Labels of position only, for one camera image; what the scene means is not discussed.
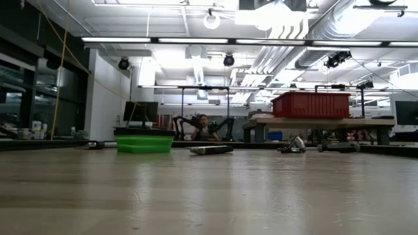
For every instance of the grey flat stack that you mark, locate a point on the grey flat stack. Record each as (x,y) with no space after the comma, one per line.
(259,115)

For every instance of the black background robot arm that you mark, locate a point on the black background robot arm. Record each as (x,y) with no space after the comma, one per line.
(227,123)
(179,121)

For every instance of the small clear bottle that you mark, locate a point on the small clear bottle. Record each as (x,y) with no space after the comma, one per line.
(73,132)

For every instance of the dark grey bar object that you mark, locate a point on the dark grey bar object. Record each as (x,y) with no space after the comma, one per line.
(339,147)

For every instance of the silver and black device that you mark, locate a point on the silver and black device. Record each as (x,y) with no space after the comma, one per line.
(295,145)

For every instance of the grey oblong device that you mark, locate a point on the grey oblong device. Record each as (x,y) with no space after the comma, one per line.
(210,150)

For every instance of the black desk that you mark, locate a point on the black desk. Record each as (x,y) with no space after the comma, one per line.
(163,132)

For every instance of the silver ventilation duct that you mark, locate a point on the silver ventilation duct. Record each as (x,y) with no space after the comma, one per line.
(326,29)

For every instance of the wooden workbench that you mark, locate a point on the wooden workbench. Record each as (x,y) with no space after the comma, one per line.
(326,123)

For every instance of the round white ceiling lamp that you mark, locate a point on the round white ceiling lamp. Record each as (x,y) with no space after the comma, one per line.
(211,14)

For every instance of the blue box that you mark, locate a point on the blue box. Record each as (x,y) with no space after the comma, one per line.
(275,135)

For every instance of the long ceiling light strip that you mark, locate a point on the long ceiling light strip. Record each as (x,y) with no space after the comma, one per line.
(114,40)

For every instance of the black station frame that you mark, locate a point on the black station frame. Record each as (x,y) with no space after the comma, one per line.
(204,87)
(362,101)

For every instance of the black ceiling track fixture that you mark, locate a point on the black ceiling track fixture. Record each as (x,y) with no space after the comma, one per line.
(380,6)

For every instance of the white bottle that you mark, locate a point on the white bottle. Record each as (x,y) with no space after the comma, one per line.
(44,132)
(36,130)

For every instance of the person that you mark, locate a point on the person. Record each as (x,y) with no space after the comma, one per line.
(203,130)

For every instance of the red plastic crate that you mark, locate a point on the red plastic crate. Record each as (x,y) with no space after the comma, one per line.
(310,106)

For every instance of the black computer monitor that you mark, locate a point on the black computer monitor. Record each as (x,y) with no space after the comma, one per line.
(408,112)
(140,111)

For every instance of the silver rod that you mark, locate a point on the silver rod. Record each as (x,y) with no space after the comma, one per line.
(98,145)

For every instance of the black ceiling spot lamp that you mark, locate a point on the black ceiling spot lamp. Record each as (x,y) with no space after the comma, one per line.
(228,60)
(336,59)
(124,63)

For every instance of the green plastic bin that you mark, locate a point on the green plastic bin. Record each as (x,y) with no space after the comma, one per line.
(143,145)

